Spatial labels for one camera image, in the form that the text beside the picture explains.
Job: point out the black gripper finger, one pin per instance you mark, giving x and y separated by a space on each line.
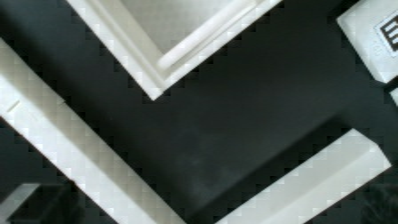
14 199

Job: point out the white cabinet door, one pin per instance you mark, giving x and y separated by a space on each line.
367 23

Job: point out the white cabinet body box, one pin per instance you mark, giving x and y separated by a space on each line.
163 33

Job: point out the white U-shaped obstacle wall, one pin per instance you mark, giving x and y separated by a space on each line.
334 172

